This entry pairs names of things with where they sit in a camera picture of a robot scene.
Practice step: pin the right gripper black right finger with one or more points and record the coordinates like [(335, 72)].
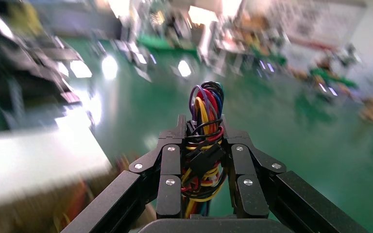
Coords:
[(247, 167)]

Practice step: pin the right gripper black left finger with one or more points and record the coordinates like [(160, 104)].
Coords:
[(170, 167)]

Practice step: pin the brown cardboard divider box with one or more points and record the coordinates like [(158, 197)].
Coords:
[(28, 214)]

